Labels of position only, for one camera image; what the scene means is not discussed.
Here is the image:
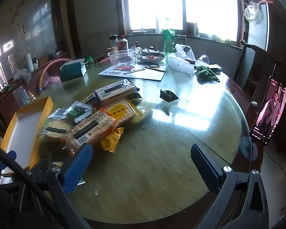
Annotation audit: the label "pink cloth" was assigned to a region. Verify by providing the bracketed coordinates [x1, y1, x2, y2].
[43, 76, 61, 88]

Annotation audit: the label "wooden sideboard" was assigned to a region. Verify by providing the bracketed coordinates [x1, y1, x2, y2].
[0, 50, 72, 134]

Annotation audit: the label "glass cup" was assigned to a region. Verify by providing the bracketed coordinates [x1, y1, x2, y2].
[196, 54, 210, 66]

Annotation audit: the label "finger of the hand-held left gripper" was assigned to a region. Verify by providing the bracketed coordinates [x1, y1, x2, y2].
[3, 149, 18, 166]

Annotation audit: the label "crumpled clear plastic bag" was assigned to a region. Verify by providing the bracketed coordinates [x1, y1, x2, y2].
[244, 1, 261, 22]

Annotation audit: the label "white green snack packet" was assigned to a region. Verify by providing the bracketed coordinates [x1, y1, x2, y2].
[68, 101, 96, 123]

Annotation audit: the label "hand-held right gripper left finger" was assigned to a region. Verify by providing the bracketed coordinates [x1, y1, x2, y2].
[29, 143, 94, 229]

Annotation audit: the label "clear round cracker packet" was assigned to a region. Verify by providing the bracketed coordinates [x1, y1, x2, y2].
[39, 118, 73, 145]

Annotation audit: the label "glass jar black lid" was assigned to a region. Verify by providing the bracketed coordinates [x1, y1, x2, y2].
[109, 35, 119, 53]

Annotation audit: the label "clear plastic container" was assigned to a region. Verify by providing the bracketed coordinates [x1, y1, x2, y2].
[107, 49, 137, 65]

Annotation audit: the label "paper towel roll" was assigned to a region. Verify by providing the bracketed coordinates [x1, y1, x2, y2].
[25, 52, 35, 72]

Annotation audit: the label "small white plastic bag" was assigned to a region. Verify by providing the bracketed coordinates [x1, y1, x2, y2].
[14, 69, 32, 84]

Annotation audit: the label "black folded paper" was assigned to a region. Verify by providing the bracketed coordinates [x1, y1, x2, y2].
[159, 89, 179, 103]

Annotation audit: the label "wooden chair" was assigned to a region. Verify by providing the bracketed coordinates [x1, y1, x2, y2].
[232, 39, 283, 105]

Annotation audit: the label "silver snack packet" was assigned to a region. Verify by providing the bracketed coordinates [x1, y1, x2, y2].
[48, 108, 67, 120]

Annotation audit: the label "black phone holder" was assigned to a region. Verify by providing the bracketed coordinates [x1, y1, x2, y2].
[241, 136, 259, 163]

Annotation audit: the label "green plastic bottle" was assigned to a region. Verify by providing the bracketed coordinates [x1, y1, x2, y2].
[163, 18, 176, 55]

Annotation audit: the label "cracker packet blue ends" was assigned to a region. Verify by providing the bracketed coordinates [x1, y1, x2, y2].
[94, 79, 140, 105]

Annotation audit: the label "dark green snack packet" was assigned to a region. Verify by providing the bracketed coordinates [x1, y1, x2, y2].
[127, 93, 143, 105]

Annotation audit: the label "printed placemat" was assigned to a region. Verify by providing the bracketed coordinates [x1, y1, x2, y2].
[98, 61, 168, 81]

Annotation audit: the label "yellow cardboard box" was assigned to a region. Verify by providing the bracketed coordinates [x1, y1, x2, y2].
[0, 96, 54, 174]

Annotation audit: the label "yellow snack packet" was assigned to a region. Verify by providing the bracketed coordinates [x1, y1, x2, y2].
[100, 127, 124, 153]

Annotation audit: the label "hula hoop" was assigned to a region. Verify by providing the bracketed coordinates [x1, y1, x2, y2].
[37, 57, 73, 93]

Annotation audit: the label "white refrigerator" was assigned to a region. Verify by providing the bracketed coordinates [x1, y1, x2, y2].
[243, 0, 276, 52]

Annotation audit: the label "smartphone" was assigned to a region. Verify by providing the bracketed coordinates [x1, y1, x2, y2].
[249, 76, 286, 146]

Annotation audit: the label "metal bowl with food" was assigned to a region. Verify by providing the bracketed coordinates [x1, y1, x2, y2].
[136, 52, 166, 62]

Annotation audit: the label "teal tissue box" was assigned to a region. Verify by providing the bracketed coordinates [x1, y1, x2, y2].
[59, 58, 87, 83]

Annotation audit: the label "black cable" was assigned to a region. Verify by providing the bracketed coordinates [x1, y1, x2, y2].
[0, 139, 72, 229]

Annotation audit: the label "white red liquor bottle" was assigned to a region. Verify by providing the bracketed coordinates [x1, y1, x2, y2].
[117, 35, 127, 52]

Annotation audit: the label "yellow square cracker packet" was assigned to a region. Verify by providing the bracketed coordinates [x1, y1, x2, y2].
[100, 99, 143, 127]

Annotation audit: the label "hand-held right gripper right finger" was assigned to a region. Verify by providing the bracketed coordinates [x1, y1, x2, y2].
[191, 144, 270, 229]

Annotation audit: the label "green cloth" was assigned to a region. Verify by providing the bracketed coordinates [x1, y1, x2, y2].
[195, 65, 220, 84]

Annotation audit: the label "cracker packet orange ends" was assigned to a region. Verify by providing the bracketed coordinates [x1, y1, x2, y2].
[65, 111, 120, 158]

